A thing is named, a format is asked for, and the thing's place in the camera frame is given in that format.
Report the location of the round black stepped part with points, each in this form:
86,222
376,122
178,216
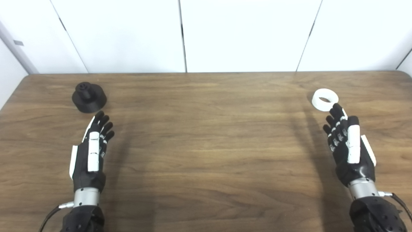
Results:
90,102

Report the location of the grey wall corner post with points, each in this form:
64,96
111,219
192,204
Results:
17,50

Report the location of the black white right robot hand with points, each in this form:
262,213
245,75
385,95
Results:
354,167

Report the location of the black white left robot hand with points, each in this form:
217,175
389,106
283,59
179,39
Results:
84,167

